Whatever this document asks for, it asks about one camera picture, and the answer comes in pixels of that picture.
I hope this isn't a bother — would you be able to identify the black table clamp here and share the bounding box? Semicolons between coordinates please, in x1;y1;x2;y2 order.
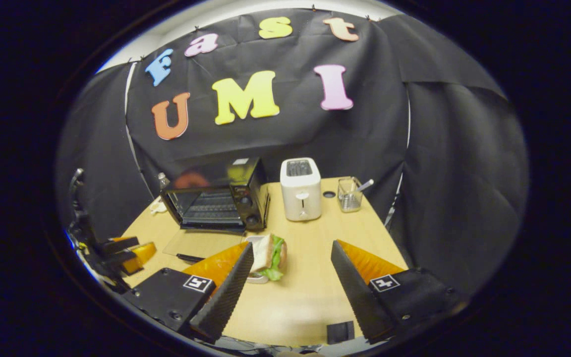
327;321;355;344

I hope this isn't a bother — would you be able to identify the sandwich with lettuce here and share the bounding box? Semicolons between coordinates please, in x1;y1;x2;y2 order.
248;234;288;282

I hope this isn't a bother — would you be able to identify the black backdrop cloth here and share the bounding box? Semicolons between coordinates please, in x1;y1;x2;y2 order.
55;7;530;298

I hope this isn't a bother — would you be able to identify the white toaster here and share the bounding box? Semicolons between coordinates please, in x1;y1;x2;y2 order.
280;157;323;222

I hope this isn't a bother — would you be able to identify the black electric oven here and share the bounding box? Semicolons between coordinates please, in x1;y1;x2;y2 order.
160;157;271;263

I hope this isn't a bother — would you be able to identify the white rectangular tray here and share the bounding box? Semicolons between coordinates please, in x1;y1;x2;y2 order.
243;235;272;285

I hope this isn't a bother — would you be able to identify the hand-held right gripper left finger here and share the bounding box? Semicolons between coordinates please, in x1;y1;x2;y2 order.
122;241;255;344

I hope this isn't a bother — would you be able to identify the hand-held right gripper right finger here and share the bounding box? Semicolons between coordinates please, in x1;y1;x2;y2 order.
330;239;469;344

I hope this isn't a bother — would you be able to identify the clear utensil holder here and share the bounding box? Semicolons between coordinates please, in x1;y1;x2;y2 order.
338;176;364;214

